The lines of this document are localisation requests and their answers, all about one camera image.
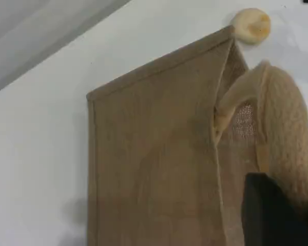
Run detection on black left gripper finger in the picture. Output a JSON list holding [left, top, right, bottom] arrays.
[[242, 173, 308, 246]]

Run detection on brown burlap bag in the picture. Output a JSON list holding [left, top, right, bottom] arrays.
[[86, 24, 308, 246]]

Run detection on round beige bread roll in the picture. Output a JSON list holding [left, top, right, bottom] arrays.
[[232, 8, 272, 46]]

